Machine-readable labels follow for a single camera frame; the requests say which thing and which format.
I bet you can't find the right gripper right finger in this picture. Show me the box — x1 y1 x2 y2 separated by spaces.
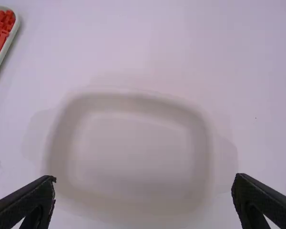
231 173 286 229

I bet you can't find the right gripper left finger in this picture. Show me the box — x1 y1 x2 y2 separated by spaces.
0 175 57 229

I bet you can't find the pale tray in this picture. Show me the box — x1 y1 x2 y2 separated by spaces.
0 0 21 87

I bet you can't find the white dish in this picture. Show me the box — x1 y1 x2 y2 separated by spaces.
22 92 238 217

